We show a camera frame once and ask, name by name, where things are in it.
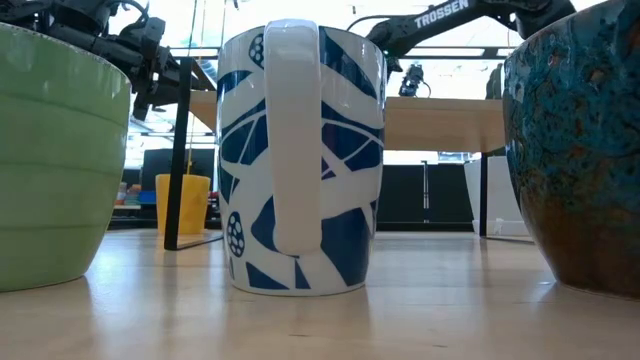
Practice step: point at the white blue patterned mug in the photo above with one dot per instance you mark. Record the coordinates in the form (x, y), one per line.
(295, 150)

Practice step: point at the yellow faceted mug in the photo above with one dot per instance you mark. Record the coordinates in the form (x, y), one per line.
(198, 205)

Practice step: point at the green ribbed mug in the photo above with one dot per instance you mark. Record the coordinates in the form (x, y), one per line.
(50, 175)

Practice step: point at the teal brown glazed mug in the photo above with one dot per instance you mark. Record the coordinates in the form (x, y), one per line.
(575, 150)

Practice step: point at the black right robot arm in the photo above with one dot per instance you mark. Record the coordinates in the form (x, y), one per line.
(440, 15)

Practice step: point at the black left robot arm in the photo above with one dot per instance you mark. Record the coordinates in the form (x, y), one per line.
(85, 40)

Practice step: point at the wooden shelf black legs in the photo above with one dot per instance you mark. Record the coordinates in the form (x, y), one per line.
(440, 125)

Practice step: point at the green cactus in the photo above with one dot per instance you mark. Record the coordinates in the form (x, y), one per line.
(495, 82)

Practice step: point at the black monitor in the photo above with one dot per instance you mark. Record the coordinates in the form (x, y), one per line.
(155, 167)

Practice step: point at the black cabinet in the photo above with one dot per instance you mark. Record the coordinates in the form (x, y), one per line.
(405, 200)

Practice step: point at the blue storage bin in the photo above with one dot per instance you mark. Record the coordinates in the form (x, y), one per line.
(146, 197)

